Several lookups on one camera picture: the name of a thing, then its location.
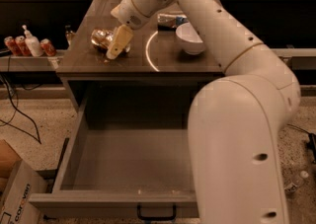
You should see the cardboard box with print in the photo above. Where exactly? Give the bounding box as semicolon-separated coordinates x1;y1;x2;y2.
0;140;47;224

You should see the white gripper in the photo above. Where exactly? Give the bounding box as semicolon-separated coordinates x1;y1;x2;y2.
106;0;149;60

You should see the red soda can left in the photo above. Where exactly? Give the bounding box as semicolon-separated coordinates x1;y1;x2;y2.
4;37;21;56

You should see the black drawer handle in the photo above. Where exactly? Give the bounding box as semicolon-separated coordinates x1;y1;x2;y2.
136;204;177;223

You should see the white pump soap bottle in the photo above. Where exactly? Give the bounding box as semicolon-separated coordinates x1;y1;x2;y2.
22;25;43;57

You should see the open grey top drawer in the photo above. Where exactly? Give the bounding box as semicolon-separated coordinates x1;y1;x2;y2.
31;101;198;218

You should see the red soda can middle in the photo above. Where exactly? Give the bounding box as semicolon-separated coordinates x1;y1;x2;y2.
15;36;31;56

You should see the clear plastic bottle on floor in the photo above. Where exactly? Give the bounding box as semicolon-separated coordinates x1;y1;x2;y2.
284;171;309;194

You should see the black floor cable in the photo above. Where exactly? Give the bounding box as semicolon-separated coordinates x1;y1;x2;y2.
0;75;42;145

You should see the crushed orange soda can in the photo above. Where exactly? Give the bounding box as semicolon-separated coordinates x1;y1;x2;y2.
91;29;130;52

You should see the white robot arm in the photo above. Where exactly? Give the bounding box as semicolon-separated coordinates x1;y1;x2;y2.
107;0;300;224

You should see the grey wooden cabinet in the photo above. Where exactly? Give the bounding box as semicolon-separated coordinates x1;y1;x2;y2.
57;0;222;112

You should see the white ceramic bowl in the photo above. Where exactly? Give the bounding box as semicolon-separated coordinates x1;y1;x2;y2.
176;23;205;55

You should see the small dark glass bottle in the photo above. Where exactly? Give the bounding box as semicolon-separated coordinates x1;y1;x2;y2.
65;25;74;45

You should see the red soda can right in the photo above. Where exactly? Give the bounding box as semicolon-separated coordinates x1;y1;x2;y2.
40;38;56;56

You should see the red soda can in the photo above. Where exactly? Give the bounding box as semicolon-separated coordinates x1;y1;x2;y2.
40;38;56;56
15;36;31;56
4;37;21;56

